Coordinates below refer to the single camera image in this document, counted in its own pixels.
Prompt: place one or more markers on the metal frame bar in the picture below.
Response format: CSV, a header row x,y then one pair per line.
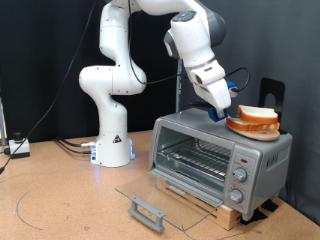
x,y
2,123

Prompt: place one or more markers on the black foam pad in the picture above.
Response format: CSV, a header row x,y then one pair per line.
x,y
270,205
255,216

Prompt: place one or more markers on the black curtain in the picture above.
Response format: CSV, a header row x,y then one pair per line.
x,y
33,50

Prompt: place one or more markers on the black metal bookend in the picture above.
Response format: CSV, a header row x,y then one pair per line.
x,y
271,86

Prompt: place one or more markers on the white bread slice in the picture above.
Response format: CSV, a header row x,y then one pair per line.
x,y
246,126
258,115

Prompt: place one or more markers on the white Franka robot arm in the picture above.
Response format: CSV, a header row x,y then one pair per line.
x,y
110,83

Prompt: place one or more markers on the white power box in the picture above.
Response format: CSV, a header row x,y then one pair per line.
x,y
19,148

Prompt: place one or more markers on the silver toaster oven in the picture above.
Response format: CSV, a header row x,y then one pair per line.
x,y
266,156

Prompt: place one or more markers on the slotted wooden block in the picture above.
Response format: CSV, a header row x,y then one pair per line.
x,y
230,216

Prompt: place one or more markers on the silver oven knob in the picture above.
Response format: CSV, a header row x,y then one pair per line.
x,y
240,174
235,195

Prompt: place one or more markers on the grey curtain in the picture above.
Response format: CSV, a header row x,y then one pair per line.
x,y
250,40

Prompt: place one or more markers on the vertical metal pole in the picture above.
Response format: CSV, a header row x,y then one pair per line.
x,y
179,96

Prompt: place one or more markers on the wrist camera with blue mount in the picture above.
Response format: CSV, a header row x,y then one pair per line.
x,y
231,86

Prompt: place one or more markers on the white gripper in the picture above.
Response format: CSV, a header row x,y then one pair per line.
x,y
216,93

